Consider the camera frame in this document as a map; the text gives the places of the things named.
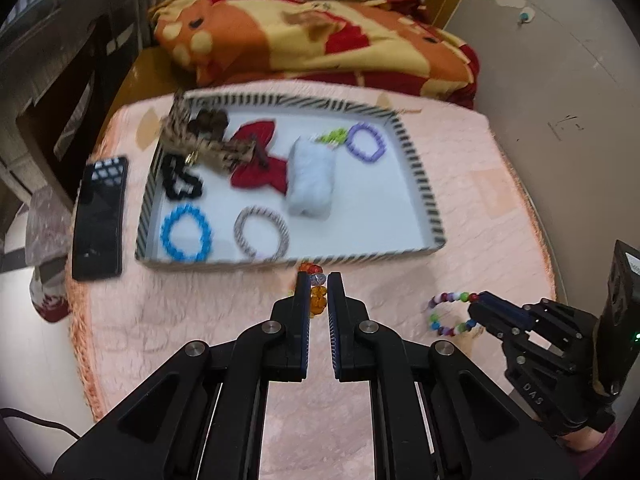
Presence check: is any orange bead bracelet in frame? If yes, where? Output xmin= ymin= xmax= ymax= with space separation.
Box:
xmin=292 ymin=260 xmax=329 ymax=320

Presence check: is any multicolour round bead bracelet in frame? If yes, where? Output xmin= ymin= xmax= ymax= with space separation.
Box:
xmin=427 ymin=289 xmax=482 ymax=337

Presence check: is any light blue fluffy pouch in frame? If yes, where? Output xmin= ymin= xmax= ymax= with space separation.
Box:
xmin=285 ymin=138 xmax=336 ymax=219

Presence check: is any red bow hair clip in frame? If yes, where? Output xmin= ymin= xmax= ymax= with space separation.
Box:
xmin=230 ymin=120 xmax=288 ymax=195

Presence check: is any black scrunchie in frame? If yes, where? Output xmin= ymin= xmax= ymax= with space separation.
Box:
xmin=160 ymin=154 xmax=203 ymax=202

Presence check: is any brown scrunchie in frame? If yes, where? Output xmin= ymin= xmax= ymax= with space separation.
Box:
xmin=186 ymin=108 xmax=229 ymax=141

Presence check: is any leopard print bow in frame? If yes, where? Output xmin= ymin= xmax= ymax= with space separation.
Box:
xmin=160 ymin=90 xmax=255 ymax=174

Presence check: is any purple sleeve forearm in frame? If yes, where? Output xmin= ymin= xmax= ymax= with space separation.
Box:
xmin=565 ymin=448 xmax=608 ymax=478

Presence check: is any striped jewelry tray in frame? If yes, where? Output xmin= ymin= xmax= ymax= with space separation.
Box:
xmin=134 ymin=91 xmax=446 ymax=270

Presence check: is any person's right hand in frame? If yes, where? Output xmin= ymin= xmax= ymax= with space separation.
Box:
xmin=530 ymin=414 xmax=617 ymax=454

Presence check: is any black smartphone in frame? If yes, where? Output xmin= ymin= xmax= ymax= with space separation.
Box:
xmin=72 ymin=156 xmax=128 ymax=282

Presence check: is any red white cloth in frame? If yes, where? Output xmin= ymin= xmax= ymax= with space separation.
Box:
xmin=29 ymin=266 xmax=70 ymax=323

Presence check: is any grey speckled stool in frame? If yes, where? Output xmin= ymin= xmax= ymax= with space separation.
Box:
xmin=25 ymin=186 xmax=73 ymax=266

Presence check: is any dark wooden chair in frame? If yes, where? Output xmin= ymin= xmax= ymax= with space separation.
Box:
xmin=15 ymin=14 xmax=132 ymax=208

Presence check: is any orange yellow red blanket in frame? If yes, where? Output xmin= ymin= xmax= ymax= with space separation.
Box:
xmin=148 ymin=0 xmax=480 ymax=108

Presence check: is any silver bead bracelet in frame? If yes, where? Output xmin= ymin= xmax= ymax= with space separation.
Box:
xmin=233 ymin=205 xmax=292 ymax=262

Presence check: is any blue bead bracelet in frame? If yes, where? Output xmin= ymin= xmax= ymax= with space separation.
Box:
xmin=159 ymin=202 xmax=214 ymax=264

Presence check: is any purple bead bracelet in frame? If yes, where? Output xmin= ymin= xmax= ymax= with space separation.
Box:
xmin=345 ymin=121 xmax=388 ymax=166

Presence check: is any black cable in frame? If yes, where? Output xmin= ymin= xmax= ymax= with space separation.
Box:
xmin=0 ymin=406 xmax=82 ymax=438

